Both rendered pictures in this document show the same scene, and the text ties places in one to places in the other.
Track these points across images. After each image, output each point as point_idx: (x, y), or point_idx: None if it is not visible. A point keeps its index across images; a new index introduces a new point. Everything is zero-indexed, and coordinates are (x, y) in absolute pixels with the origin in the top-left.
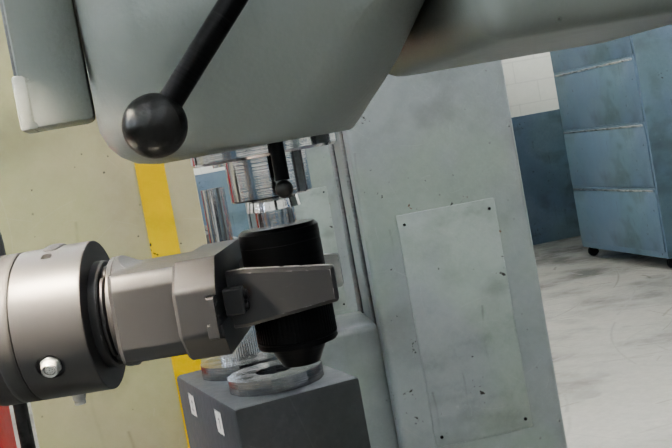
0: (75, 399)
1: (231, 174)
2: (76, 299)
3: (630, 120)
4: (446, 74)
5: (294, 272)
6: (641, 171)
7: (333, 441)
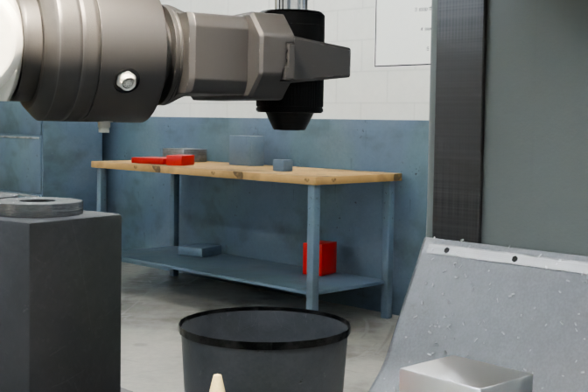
0: (104, 126)
1: None
2: (163, 24)
3: (28, 132)
4: None
5: (325, 46)
6: (31, 178)
7: (96, 267)
